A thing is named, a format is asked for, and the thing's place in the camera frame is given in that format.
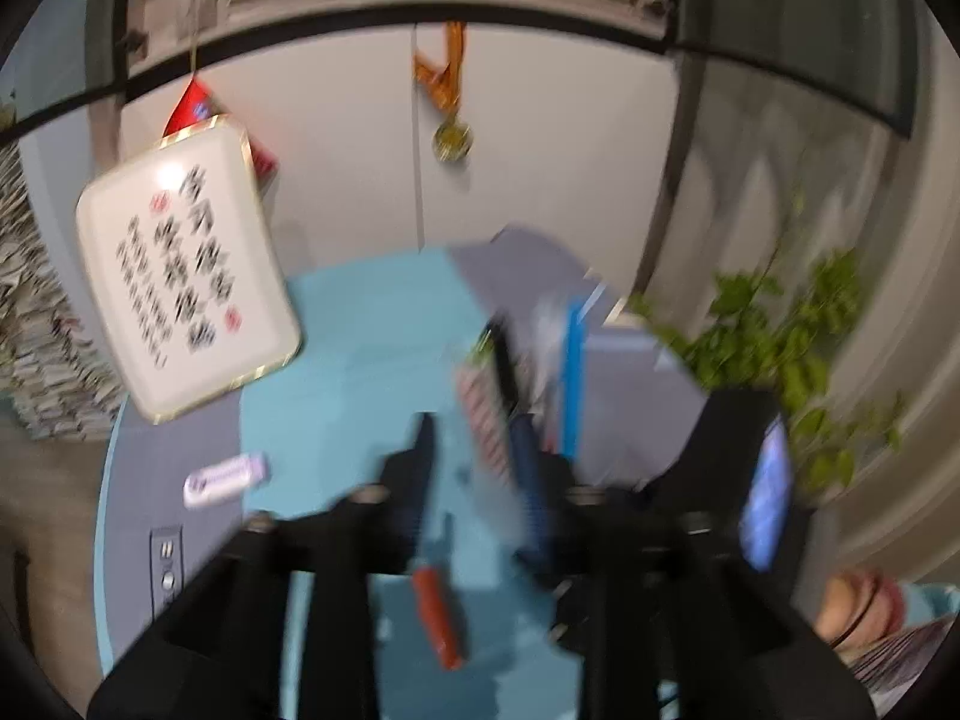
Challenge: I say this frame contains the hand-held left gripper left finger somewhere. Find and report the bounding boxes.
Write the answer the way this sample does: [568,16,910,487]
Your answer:
[86,411,440,720]

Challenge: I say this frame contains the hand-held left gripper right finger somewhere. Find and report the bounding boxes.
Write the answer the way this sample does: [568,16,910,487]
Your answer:
[506,412,875,720]

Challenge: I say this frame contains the person's right hand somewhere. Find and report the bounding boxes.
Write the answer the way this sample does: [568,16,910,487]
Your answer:
[814,568,908,650]

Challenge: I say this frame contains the red and white striped pencil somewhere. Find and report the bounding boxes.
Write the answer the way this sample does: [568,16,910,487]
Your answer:
[456,364,518,485]

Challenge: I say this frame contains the green leafy plant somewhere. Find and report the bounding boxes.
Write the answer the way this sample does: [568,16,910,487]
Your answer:
[630,195,908,488]

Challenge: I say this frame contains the blue pen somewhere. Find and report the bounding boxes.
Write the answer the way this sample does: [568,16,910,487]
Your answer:
[561,298,595,462]

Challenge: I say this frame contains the red pen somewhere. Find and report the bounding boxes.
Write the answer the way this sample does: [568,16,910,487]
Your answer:
[411,566,464,672]

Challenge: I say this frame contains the white and purple correction tape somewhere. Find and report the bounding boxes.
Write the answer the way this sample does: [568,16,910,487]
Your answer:
[182,452,269,511]

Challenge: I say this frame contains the striped grey cloth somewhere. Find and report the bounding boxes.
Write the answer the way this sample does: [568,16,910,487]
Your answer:
[851,615,957,713]

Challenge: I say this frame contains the framed calligraphy sign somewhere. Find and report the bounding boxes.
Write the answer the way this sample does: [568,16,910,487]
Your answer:
[75,114,303,425]

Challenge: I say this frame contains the white bookcase cabinet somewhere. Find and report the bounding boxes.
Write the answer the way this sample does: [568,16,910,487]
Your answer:
[86,0,683,256]

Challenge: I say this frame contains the gold medal with striped ribbon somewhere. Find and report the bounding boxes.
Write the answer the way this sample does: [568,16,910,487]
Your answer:
[412,21,475,162]

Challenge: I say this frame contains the pile of newspapers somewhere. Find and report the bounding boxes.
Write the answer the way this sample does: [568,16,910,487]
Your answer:
[0,142,125,440]

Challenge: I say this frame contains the red hanging ornament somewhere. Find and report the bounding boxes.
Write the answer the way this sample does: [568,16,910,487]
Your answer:
[163,77,278,185]

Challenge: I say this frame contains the glass cabinet door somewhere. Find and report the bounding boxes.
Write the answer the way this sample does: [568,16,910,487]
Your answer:
[667,0,927,137]
[0,0,140,147]

